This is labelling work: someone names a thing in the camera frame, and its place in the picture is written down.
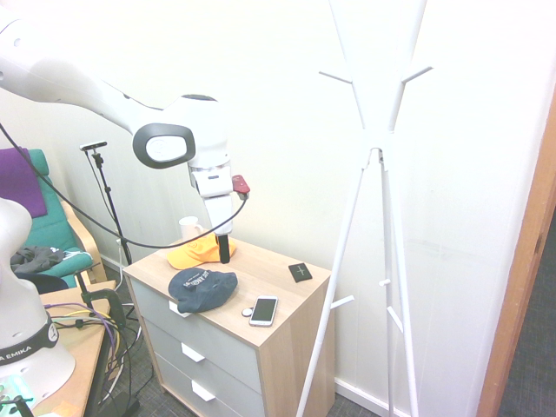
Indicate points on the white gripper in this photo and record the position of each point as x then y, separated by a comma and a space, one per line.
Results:
217, 208

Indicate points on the blue denim cap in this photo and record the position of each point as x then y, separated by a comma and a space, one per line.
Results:
202, 291

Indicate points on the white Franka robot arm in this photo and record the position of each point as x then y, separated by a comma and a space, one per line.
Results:
48, 78

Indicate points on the yellow cap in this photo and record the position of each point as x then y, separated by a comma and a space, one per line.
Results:
197, 254

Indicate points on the white mug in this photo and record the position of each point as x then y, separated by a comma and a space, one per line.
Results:
188, 228

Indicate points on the small round white tag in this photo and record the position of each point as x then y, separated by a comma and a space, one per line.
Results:
247, 312

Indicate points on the white smartphone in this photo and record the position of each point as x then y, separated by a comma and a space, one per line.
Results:
264, 310

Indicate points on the small black square card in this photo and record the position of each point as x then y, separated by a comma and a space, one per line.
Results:
300, 273

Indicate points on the grey drawer front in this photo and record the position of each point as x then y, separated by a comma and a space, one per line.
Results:
226, 382
217, 343
174, 382

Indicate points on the wooden drawer chest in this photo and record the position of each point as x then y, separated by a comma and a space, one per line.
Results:
295, 339

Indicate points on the black C-clamp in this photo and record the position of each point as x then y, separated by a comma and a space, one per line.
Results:
115, 304

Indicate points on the green wooden armchair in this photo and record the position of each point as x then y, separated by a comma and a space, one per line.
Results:
43, 230

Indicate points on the dark grey clothing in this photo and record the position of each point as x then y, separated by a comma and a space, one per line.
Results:
37, 258

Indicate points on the white coat rack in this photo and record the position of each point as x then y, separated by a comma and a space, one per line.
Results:
378, 134

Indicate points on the purple cloth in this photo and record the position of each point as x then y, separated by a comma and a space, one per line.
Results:
17, 182

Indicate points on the orange sticky note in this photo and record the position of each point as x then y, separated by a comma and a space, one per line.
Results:
65, 409

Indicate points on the black camera stand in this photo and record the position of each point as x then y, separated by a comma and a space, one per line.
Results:
108, 195

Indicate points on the black camera bar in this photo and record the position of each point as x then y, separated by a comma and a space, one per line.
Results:
93, 146

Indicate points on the wooden door frame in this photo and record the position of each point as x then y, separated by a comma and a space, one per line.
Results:
512, 282

